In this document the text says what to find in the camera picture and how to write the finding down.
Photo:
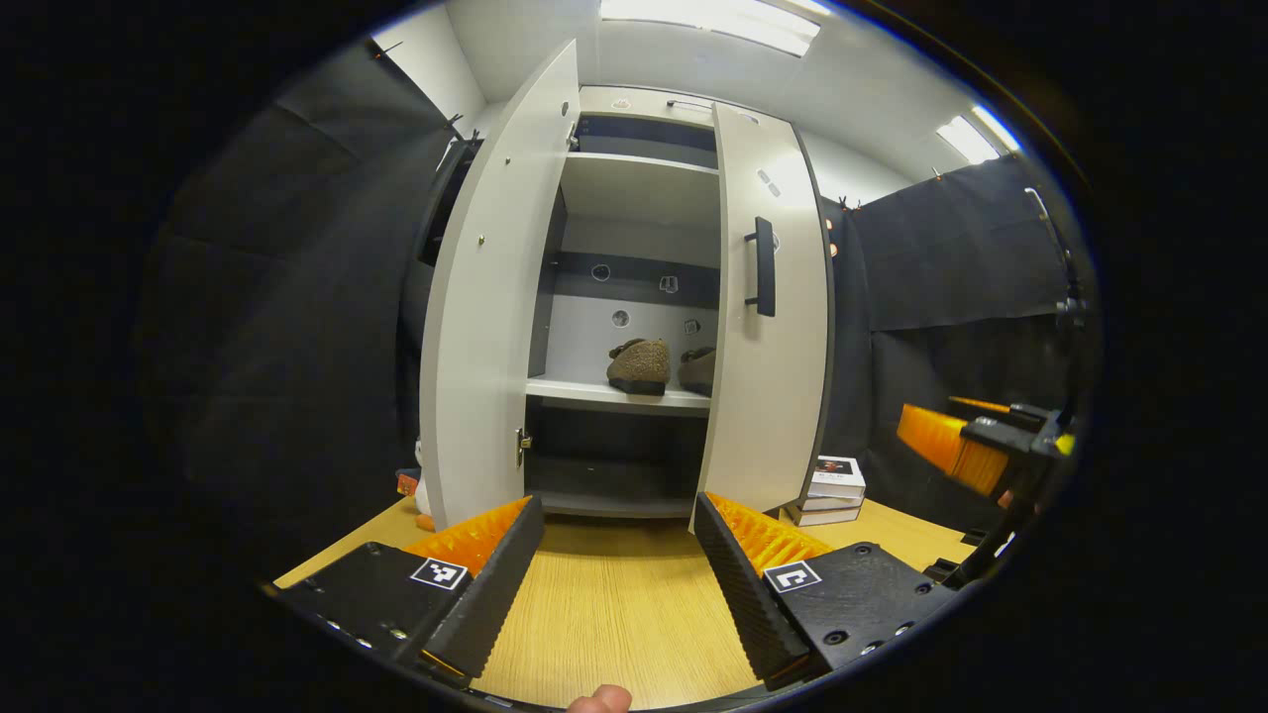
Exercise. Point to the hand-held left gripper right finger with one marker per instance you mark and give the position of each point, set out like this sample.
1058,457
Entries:
743,594

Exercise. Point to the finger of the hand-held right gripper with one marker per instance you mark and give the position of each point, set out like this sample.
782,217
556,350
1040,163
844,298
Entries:
1030,416
1001,436

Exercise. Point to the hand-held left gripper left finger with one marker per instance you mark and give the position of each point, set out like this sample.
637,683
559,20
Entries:
495,594

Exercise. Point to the ceiling light panel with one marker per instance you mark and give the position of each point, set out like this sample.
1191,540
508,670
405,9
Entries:
713,20
979,134

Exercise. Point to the white book with dark picture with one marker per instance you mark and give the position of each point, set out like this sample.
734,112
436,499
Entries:
840,475

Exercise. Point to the thin metal rod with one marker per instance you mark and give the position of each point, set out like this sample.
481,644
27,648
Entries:
1043,220

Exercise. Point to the white cabinet drawer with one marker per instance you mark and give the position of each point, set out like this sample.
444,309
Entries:
644,102

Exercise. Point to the white shoe cabinet door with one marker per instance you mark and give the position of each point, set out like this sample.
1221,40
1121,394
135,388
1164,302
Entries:
783,396
485,347

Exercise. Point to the white orange plush toy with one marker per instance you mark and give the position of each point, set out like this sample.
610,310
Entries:
423,490

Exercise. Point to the black backdrop cloth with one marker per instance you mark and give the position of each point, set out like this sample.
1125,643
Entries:
297,317
951,257

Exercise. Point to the white shoe cabinet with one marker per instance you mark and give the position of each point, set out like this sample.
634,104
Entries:
634,188

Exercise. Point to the brown fuzzy slipper shoe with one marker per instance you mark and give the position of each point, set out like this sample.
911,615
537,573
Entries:
699,371
639,364

